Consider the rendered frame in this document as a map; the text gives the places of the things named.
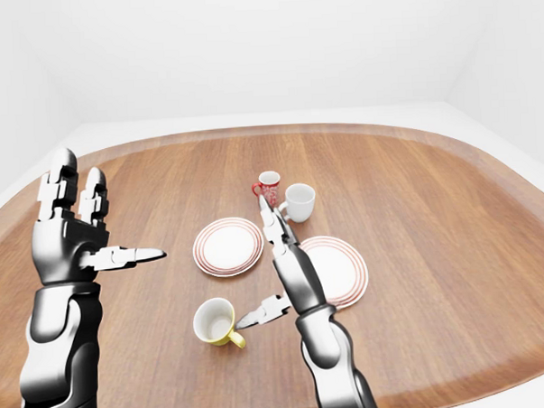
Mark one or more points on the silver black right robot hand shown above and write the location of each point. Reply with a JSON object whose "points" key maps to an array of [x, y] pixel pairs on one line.
{"points": [[293, 275]]}

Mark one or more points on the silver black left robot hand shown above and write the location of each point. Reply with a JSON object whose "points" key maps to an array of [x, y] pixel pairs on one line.
{"points": [[57, 249]]}

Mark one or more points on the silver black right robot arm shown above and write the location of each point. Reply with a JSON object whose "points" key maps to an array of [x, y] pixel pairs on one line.
{"points": [[335, 364]]}

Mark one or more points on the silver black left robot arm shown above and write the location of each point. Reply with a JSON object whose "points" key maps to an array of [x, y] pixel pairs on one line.
{"points": [[57, 353]]}

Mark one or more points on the white plate with red rings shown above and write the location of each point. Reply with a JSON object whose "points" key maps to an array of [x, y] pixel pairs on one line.
{"points": [[340, 271], [228, 246]]}

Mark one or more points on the plain white mug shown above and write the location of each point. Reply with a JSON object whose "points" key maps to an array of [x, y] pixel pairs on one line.
{"points": [[299, 203]]}

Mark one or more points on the yellow and white mug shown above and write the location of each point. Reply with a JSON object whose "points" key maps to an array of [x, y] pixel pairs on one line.
{"points": [[216, 321]]}

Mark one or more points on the red and white patterned mug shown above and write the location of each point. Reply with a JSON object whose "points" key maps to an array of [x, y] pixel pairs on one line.
{"points": [[269, 186]]}

